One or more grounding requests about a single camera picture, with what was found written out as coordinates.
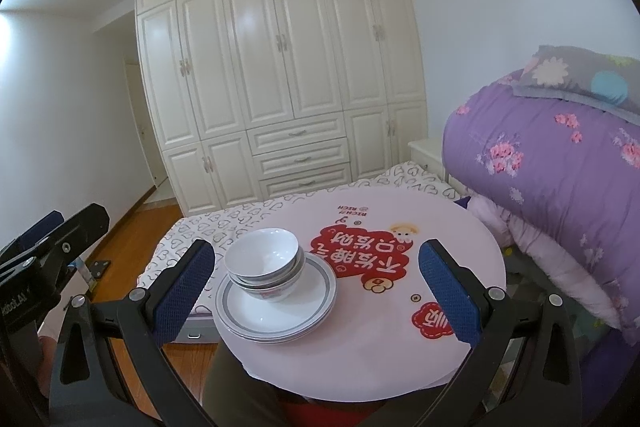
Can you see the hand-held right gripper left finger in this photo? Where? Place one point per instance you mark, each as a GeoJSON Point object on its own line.
{"type": "Point", "coordinates": [185, 292]}

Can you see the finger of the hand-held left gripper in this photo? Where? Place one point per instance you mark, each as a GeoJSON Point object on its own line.
{"type": "Point", "coordinates": [80, 227]}
{"type": "Point", "coordinates": [42, 227]}

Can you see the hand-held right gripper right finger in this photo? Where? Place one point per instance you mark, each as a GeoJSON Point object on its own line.
{"type": "Point", "coordinates": [450, 292]}

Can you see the white ceramic bowl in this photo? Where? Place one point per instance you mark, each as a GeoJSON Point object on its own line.
{"type": "Point", "coordinates": [294, 274]}
{"type": "Point", "coordinates": [272, 293]}
{"type": "Point", "coordinates": [260, 252]}

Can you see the person's left hand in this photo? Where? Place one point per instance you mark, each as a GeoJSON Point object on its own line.
{"type": "Point", "coordinates": [49, 357]}

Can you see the bed with heart print sheet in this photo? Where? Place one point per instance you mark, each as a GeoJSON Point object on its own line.
{"type": "Point", "coordinates": [200, 232]}

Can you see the round pink printed table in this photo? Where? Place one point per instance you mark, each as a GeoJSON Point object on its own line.
{"type": "Point", "coordinates": [450, 227]}

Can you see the pale pink quilt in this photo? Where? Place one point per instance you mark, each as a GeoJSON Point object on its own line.
{"type": "Point", "coordinates": [540, 257]}

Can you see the white door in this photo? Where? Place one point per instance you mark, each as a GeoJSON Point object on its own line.
{"type": "Point", "coordinates": [145, 127]}

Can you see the white nightstand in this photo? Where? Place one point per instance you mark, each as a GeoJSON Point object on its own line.
{"type": "Point", "coordinates": [425, 154]}

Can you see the purple floral quilt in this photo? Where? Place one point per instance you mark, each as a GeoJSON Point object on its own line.
{"type": "Point", "coordinates": [550, 167]}

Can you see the dark blue cloth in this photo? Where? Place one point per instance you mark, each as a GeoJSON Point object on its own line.
{"type": "Point", "coordinates": [607, 372]}

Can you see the grey floral pillow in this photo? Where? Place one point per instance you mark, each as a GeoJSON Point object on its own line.
{"type": "Point", "coordinates": [565, 72]}

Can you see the cream panelled wardrobe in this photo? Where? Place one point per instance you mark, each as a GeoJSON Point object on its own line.
{"type": "Point", "coordinates": [300, 57]}

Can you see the metal bed frame bracket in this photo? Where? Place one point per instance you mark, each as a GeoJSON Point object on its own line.
{"type": "Point", "coordinates": [95, 269]}

